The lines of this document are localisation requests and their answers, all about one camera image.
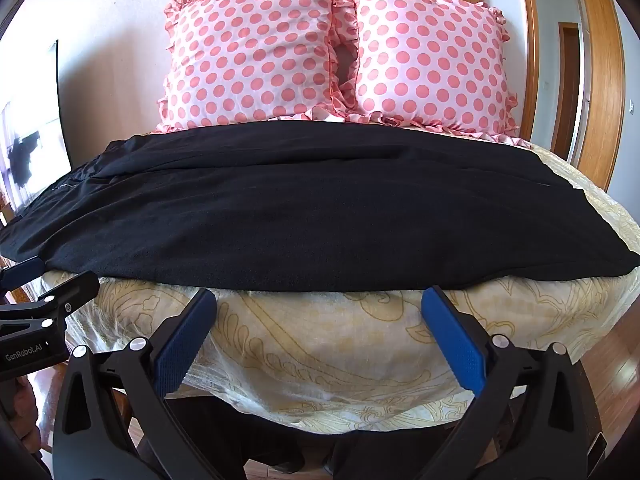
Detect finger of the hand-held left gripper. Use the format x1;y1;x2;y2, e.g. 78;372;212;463
0;256;47;291
30;271;101;333

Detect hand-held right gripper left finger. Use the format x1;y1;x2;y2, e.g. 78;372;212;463
52;287;236;480

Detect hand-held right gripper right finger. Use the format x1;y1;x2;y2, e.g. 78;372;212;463
421;285;601;480

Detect black pants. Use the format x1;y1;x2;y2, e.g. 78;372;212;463
0;119;640;295

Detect cream floral bed sheet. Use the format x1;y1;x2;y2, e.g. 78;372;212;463
37;127;640;433

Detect bright window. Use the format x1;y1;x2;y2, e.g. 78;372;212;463
0;39;72;211

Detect pink polka dot pillow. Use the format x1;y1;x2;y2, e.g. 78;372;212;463
155;0;358;133
330;0;533;148

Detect wooden door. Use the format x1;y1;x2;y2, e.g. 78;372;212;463
575;0;622;192

